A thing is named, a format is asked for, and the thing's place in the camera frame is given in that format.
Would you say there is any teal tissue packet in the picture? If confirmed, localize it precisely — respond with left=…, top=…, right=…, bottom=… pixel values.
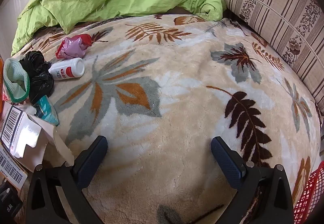
left=34, top=95, right=59, bottom=126

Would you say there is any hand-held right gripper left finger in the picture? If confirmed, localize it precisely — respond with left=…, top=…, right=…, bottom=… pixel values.
left=25, top=135, right=108, bottom=224

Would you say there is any black plastic bag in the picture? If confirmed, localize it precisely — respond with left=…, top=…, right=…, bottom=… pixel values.
left=19, top=50, right=55, bottom=105

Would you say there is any red paper carton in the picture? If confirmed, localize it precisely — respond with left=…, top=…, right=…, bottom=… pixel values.
left=0, top=101, right=75, bottom=172

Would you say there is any leaf print blanket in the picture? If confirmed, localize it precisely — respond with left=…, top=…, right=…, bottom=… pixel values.
left=10, top=15, right=324, bottom=224

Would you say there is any pink and red plastic bag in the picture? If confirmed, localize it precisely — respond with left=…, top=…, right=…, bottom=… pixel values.
left=55, top=34, right=92, bottom=60

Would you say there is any striped floral cushion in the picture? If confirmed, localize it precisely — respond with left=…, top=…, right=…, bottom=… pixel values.
left=214, top=0, right=324, bottom=113

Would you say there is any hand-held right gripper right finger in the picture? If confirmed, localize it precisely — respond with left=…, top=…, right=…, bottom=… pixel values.
left=211, top=136, right=295, bottom=224

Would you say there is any green white knitted cloth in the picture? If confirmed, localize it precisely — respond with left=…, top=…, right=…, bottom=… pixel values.
left=3, top=58, right=30, bottom=103

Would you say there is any white spray bottle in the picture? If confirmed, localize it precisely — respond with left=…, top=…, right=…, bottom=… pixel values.
left=48, top=57, right=85, bottom=81

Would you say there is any red plastic basket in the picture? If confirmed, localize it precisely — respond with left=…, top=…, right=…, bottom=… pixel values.
left=294, top=161, right=324, bottom=224

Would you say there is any package with barcode label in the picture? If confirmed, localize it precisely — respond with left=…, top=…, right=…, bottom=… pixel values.
left=0, top=148, right=28, bottom=190

